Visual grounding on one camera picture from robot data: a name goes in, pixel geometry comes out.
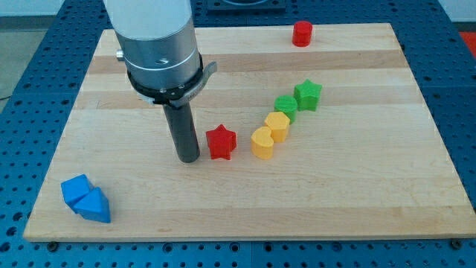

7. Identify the green cylinder block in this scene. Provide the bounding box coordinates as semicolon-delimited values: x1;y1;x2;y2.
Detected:
274;95;298;124

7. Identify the yellow heart block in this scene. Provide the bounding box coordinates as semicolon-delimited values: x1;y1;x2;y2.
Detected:
251;127;274;160

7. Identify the blue cube block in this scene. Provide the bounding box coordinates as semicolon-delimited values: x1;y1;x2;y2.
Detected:
60;174;94;214

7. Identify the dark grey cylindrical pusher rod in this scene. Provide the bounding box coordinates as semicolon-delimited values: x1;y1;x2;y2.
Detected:
164;103;200;163

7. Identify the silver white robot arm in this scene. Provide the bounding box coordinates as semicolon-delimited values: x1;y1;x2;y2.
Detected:
103;0;217;163

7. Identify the wooden board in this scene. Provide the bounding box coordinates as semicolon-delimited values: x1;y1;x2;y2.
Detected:
24;23;475;242

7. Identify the green star block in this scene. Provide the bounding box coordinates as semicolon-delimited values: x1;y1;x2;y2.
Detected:
294;79;323;111

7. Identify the red cylinder block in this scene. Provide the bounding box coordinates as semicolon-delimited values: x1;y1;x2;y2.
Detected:
292;21;313;47

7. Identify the yellow pentagon block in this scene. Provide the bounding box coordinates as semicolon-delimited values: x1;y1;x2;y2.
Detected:
265;112;290;142

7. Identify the red star block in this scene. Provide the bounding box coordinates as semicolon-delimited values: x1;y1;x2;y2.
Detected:
206;124;237;160

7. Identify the blue triangle block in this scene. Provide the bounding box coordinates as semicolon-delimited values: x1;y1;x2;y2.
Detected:
74;187;111;223

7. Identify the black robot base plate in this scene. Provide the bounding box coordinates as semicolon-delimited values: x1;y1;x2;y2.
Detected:
205;0;287;12

